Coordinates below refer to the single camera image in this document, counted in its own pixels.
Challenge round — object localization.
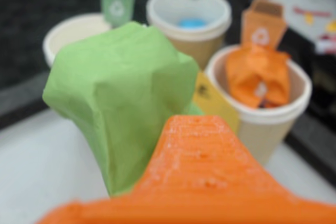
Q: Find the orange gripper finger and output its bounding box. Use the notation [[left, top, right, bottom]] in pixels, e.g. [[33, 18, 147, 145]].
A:
[[34, 115, 336, 224]]

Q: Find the orange paper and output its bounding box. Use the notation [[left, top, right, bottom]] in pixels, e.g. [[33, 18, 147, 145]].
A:
[[225, 42, 291, 109]]

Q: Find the green paper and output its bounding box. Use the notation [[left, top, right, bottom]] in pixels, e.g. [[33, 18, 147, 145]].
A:
[[43, 21, 204, 198]]

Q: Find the blue paper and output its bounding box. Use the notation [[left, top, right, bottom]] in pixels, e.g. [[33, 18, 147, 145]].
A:
[[179, 18, 207, 28]]

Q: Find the yellow handwritten welcome sign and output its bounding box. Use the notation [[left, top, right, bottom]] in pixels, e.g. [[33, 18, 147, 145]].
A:
[[193, 71, 241, 134]]

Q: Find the paper cup with orange tag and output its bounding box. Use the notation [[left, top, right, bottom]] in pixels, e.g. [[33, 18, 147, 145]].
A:
[[204, 44, 313, 168]]

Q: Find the long grey foam border strip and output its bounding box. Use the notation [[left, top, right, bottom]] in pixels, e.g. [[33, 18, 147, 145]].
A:
[[285, 111, 336, 182]]

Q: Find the paper cup with blue tag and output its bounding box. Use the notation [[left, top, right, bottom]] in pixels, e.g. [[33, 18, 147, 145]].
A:
[[146, 0, 232, 70]]

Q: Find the paper cup with green tag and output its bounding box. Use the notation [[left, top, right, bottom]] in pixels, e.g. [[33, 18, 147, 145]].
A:
[[43, 13, 113, 69]]

